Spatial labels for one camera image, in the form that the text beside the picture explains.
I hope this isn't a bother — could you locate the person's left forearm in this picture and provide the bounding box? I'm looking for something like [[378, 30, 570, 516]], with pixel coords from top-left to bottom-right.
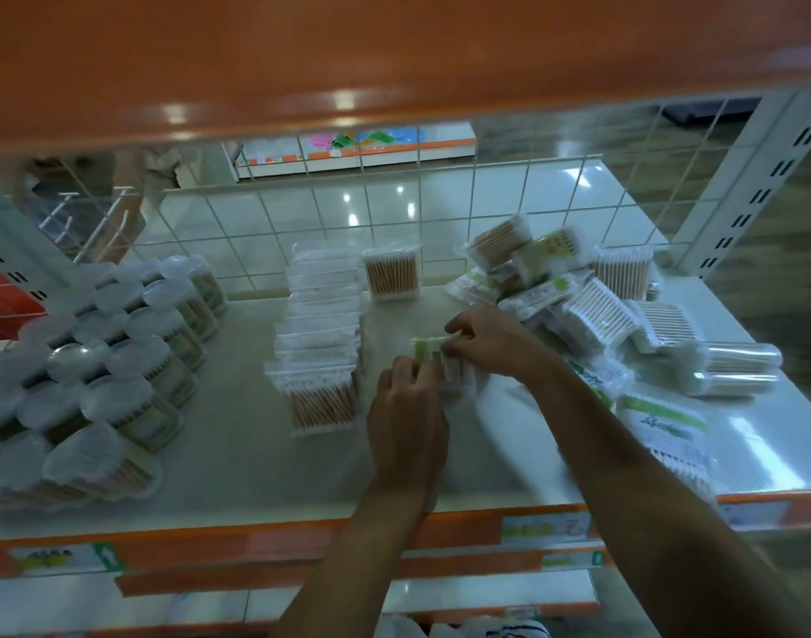
[[272, 481, 440, 638]]

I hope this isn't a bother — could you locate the white slotted end post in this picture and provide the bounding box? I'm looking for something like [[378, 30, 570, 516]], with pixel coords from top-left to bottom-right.
[[674, 89, 811, 280]]

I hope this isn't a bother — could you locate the person's right hand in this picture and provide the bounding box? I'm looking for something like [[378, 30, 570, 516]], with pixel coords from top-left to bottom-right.
[[442, 303, 553, 383]]

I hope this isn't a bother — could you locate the green-label swab packet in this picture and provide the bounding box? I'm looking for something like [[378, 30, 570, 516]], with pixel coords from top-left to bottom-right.
[[410, 332, 481, 409]]

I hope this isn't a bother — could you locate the narrow green price label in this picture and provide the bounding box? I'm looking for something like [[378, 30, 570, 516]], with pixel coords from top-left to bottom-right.
[[541, 549, 606, 571]]

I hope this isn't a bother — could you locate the distant white orange shelf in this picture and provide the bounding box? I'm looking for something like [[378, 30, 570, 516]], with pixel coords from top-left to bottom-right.
[[229, 122, 478, 180]]

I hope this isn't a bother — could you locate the pile of cotton swab packs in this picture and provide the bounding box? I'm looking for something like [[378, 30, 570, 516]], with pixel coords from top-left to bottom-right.
[[444, 213, 786, 506]]

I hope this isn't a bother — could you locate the green plastic item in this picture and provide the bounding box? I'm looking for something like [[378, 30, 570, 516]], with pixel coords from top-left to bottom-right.
[[332, 132, 397, 151]]

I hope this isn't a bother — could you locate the price label green arrow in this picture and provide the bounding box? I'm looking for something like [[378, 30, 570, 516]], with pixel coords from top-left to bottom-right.
[[9, 542, 126, 578]]

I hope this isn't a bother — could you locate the person's white garment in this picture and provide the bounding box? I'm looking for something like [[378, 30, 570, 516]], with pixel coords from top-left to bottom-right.
[[378, 607, 553, 638]]

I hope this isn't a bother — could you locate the white shelf orange rail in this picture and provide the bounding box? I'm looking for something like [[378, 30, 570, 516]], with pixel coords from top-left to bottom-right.
[[0, 278, 811, 579]]

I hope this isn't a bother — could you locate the person's right forearm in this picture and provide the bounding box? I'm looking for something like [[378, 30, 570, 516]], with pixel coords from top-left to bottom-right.
[[522, 351, 811, 638]]

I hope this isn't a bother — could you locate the white slotted shelf post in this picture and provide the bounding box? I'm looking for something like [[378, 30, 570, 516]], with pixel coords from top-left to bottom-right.
[[0, 185, 68, 307]]

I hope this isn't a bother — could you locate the person's left hand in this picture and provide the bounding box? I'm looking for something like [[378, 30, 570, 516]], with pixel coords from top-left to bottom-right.
[[367, 354, 452, 499]]

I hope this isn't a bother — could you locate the white shelf board orange rim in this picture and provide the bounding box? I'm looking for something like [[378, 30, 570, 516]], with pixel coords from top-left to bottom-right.
[[0, 571, 250, 638], [116, 544, 613, 599], [242, 567, 603, 626], [0, 0, 811, 157]]

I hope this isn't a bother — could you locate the plain white price label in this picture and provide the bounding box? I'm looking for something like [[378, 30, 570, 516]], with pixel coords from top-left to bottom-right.
[[717, 501, 792, 531]]

